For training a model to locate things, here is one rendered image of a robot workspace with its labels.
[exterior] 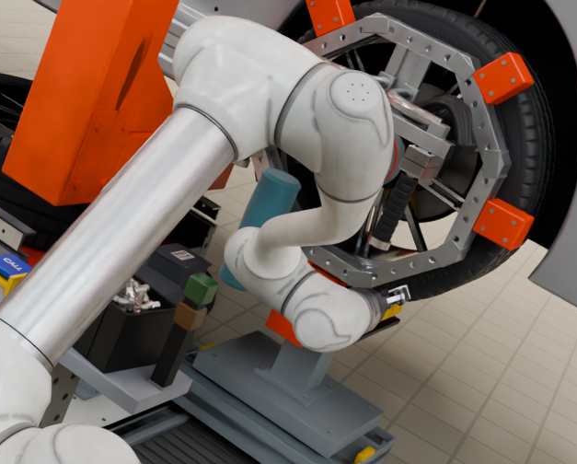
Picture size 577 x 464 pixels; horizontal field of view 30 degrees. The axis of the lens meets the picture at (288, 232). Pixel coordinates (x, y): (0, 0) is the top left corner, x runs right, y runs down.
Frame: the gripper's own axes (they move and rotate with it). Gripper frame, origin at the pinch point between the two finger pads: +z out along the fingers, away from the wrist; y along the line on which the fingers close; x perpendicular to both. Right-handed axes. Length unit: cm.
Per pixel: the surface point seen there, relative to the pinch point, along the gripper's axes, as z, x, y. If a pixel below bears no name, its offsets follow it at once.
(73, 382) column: -50, 3, -46
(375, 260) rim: 14.3, 8.3, -9.2
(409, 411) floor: 102, -39, -51
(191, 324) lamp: -55, 7, -14
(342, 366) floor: 104, -21, -69
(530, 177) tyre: 14.7, 15.2, 29.1
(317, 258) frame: 5.7, 12.3, -18.4
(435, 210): 31.4, 15.3, 1.5
